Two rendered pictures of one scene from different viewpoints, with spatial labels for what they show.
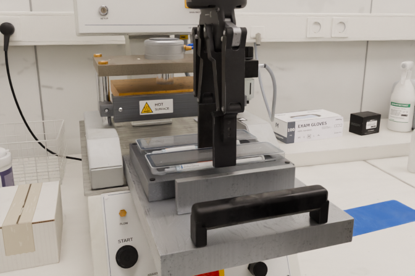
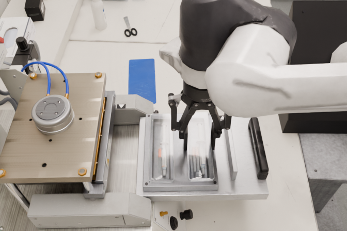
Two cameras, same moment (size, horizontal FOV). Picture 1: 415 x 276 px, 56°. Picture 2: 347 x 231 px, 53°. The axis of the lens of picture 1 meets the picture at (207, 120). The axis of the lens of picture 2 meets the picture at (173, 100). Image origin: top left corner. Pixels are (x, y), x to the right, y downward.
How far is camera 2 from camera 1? 0.79 m
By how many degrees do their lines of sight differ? 67
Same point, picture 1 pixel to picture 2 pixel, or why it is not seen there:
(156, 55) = (68, 125)
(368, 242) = (164, 98)
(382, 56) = not seen: outside the picture
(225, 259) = not seen: hidden behind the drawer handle
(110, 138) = (129, 197)
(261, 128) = (139, 101)
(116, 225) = (163, 221)
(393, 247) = (173, 90)
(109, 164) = (148, 206)
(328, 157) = (59, 58)
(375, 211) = (137, 76)
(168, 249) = (265, 189)
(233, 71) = not seen: hidden behind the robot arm
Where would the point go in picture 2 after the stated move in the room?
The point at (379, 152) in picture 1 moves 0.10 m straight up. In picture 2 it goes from (71, 27) to (64, 6)
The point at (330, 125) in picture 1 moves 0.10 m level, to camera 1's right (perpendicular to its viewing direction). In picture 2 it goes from (30, 31) to (44, 16)
